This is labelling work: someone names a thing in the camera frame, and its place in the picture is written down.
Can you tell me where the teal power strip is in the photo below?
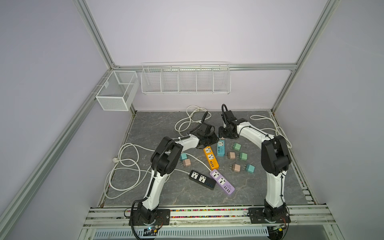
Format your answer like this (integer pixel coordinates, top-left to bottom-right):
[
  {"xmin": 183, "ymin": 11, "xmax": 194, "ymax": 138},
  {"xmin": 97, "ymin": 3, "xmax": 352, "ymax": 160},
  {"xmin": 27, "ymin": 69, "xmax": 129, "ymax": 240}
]
[{"xmin": 217, "ymin": 140, "xmax": 226, "ymax": 157}]

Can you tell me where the orange power strip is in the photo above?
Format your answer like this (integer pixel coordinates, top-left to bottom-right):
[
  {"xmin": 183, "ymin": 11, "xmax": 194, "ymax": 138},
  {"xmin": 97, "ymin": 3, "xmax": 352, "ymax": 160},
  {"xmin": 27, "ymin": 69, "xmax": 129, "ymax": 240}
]
[{"xmin": 204, "ymin": 147, "xmax": 219, "ymax": 170}]

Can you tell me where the black power strip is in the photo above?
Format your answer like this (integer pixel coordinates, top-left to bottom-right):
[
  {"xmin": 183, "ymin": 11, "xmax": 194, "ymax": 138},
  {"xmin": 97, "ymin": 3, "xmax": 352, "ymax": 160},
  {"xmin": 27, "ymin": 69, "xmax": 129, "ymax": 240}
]
[{"xmin": 189, "ymin": 170, "xmax": 216, "ymax": 190}]

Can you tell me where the purple power strip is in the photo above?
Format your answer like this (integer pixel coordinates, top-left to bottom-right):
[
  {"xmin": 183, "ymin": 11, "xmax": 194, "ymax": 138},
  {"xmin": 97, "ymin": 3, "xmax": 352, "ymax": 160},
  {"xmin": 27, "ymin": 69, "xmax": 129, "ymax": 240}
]
[{"xmin": 210, "ymin": 170, "xmax": 235, "ymax": 195}]

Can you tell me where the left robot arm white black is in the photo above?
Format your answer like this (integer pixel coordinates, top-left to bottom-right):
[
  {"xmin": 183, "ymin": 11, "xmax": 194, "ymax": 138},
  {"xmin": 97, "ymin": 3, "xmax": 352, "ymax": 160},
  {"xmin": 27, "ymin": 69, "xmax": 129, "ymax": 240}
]
[{"xmin": 136, "ymin": 122, "xmax": 219, "ymax": 221}]

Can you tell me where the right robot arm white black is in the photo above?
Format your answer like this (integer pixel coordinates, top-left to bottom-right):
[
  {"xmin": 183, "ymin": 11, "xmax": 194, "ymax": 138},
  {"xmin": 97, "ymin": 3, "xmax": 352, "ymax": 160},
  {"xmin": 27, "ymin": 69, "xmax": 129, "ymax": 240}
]
[{"xmin": 219, "ymin": 104, "xmax": 292, "ymax": 219}]

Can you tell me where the white mesh box basket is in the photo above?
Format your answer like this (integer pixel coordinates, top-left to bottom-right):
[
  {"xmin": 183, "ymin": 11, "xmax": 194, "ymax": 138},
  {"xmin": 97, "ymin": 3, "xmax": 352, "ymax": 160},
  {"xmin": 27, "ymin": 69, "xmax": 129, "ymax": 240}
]
[{"xmin": 96, "ymin": 71, "xmax": 140, "ymax": 112}]

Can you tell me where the white cable of orange strip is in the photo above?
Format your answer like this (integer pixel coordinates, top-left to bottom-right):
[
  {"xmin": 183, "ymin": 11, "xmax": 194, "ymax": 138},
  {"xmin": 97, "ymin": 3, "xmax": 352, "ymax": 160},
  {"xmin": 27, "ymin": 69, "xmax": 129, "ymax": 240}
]
[{"xmin": 174, "ymin": 104, "xmax": 212, "ymax": 139}]

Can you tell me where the white cable of teal strip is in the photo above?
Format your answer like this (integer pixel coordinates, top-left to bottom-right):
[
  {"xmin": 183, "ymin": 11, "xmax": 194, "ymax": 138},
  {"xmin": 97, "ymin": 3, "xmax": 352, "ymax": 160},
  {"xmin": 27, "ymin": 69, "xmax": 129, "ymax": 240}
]
[{"xmin": 250, "ymin": 115, "xmax": 293, "ymax": 150}]

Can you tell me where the white wire rack basket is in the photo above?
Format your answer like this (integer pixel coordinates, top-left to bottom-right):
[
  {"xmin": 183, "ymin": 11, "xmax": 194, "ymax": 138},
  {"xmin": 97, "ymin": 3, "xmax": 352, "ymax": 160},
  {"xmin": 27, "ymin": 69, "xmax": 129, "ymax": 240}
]
[{"xmin": 141, "ymin": 62, "xmax": 232, "ymax": 95}]

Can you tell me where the white cable of purple strip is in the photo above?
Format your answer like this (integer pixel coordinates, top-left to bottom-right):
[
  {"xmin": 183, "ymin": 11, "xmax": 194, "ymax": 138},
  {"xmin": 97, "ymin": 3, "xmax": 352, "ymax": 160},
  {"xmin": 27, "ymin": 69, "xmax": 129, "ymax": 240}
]
[{"xmin": 115, "ymin": 142, "xmax": 213, "ymax": 181}]

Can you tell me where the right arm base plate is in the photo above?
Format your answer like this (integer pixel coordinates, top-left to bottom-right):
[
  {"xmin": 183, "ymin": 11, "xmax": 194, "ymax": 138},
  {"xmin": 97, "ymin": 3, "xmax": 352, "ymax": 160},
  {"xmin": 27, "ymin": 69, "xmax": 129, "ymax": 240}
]
[{"xmin": 247, "ymin": 206, "xmax": 291, "ymax": 224}]

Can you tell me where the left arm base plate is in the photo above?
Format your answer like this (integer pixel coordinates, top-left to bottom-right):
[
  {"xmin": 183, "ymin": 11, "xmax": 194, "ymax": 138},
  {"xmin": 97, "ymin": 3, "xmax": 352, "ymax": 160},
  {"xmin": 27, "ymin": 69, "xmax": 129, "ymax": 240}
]
[{"xmin": 130, "ymin": 209, "xmax": 171, "ymax": 226}]

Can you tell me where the aluminium front rail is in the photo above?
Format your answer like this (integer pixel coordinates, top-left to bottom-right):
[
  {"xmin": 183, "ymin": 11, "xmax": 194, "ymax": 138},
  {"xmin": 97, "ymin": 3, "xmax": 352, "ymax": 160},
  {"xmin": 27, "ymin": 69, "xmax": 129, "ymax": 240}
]
[{"xmin": 79, "ymin": 205, "xmax": 344, "ymax": 240}]

